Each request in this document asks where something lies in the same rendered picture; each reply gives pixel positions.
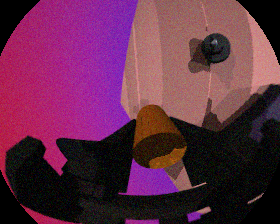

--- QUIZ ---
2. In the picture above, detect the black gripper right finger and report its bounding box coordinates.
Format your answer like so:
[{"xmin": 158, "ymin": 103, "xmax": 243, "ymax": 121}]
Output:
[{"xmin": 169, "ymin": 117, "xmax": 253, "ymax": 186}]

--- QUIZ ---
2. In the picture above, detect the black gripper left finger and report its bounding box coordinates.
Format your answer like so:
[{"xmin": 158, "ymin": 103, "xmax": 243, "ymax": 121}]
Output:
[{"xmin": 56, "ymin": 120, "xmax": 137, "ymax": 193}]

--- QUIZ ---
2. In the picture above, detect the orange knob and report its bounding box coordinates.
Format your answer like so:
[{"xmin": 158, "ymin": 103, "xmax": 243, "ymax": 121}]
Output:
[{"xmin": 132, "ymin": 105, "xmax": 187, "ymax": 169}]

